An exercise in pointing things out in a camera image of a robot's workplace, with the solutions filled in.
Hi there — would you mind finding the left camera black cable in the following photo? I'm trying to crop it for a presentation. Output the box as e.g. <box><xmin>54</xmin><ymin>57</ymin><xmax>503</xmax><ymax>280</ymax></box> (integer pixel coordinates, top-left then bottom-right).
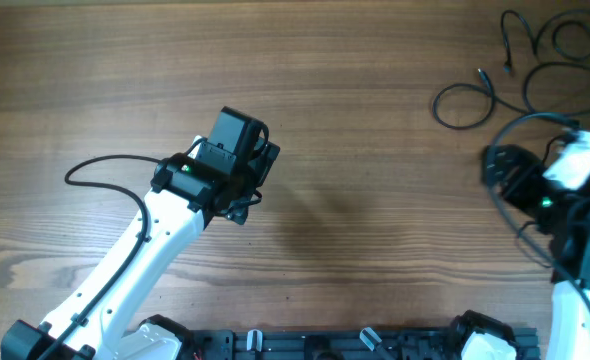
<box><xmin>34</xmin><ymin>154</ymin><xmax>164</xmax><ymax>360</ymax></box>

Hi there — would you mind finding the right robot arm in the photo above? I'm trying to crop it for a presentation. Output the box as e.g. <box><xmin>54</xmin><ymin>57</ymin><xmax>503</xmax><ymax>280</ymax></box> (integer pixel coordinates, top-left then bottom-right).
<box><xmin>482</xmin><ymin>142</ymin><xmax>590</xmax><ymax>359</ymax></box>

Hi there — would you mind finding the camera black cable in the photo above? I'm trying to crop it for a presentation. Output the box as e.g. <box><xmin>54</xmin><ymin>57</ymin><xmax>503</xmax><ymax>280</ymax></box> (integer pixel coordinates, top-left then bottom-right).
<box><xmin>482</xmin><ymin>111</ymin><xmax>590</xmax><ymax>360</ymax></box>
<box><xmin>34</xmin><ymin>154</ymin><xmax>164</xmax><ymax>360</ymax></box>

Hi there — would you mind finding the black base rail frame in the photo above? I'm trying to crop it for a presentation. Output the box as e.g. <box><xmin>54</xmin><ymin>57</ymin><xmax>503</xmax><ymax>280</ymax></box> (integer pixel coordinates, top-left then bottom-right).
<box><xmin>119</xmin><ymin>327</ymin><xmax>541</xmax><ymax>360</ymax></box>

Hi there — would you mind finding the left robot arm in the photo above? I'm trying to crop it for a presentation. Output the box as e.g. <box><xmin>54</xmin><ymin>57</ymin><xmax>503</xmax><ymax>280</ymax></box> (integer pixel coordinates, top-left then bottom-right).
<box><xmin>0</xmin><ymin>107</ymin><xmax>280</xmax><ymax>359</ymax></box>

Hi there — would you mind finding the right camera black cable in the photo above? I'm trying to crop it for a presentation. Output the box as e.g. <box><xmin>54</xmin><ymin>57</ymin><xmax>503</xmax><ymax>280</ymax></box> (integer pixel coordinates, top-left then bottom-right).
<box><xmin>482</xmin><ymin>111</ymin><xmax>590</xmax><ymax>360</ymax></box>

